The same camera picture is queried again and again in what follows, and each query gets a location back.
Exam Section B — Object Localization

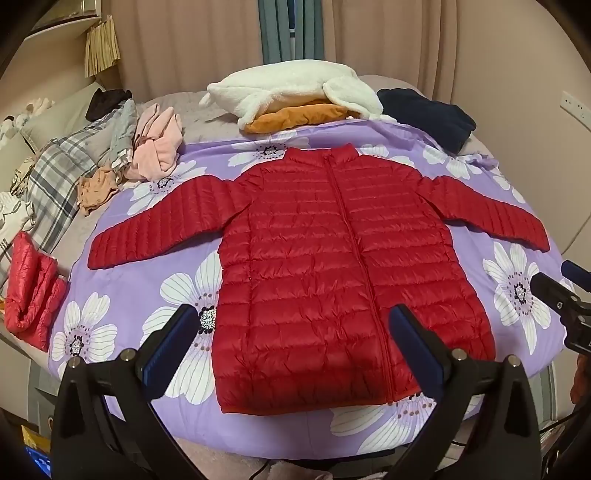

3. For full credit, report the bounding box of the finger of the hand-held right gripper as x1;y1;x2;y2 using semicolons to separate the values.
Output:
560;260;591;283
529;272;586;325

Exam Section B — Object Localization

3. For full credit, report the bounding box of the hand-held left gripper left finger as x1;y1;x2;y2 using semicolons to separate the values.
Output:
52;304;204;480

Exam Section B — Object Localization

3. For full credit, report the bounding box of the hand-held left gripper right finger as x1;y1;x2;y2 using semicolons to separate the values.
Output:
388;305;542;480

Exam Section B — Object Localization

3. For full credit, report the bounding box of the red down jacket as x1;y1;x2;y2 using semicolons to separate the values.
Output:
88;144;551;415

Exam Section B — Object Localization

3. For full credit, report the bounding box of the purple floral blanket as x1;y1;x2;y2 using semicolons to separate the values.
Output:
46;117;570;460

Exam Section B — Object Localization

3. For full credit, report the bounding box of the folded red puffer garment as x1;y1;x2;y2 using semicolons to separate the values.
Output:
4;231;69;354

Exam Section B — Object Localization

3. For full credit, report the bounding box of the yellow packet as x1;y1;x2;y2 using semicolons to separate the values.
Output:
19;422;51;452

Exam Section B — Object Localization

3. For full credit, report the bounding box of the tan printed garment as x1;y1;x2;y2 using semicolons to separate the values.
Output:
76;166;122;217

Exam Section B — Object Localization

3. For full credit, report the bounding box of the white printed garment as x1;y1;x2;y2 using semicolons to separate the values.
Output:
0;159;35;287

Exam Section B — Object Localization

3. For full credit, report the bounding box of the navy garment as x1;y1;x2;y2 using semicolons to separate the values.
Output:
376;88;477;154

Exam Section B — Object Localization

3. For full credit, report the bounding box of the grey plaid cloth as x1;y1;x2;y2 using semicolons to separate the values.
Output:
21;111;125;273

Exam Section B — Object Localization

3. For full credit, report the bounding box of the pink garment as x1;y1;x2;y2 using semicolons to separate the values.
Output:
126;102;184;183

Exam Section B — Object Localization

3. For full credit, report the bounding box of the black garment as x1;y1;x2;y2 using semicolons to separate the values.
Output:
85;88;134;121

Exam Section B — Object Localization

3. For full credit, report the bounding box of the beige pillow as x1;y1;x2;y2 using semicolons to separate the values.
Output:
21;80;109;151

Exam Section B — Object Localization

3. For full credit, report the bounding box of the orange garment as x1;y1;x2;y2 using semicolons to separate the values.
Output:
244;98;358;136

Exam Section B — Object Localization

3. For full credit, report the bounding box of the white plush toy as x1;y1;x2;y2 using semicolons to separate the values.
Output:
0;97;56;137

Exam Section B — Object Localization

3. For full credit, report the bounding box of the white fleece garment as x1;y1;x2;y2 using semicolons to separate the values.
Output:
199;61;398;130

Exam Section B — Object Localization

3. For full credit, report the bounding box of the pink curtain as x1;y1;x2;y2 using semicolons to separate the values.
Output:
102;0;561;121

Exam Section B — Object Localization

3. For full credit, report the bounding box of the yellow fringed hanging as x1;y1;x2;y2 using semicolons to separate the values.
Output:
84;15;123;78

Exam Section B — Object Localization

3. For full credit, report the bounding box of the teal curtain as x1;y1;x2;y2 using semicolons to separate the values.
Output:
257;0;303;66

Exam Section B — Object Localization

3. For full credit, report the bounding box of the black cable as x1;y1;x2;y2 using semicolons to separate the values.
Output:
538;408;580;437

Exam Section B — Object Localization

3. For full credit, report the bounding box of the white wall socket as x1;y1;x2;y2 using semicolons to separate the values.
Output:
560;90;586;117

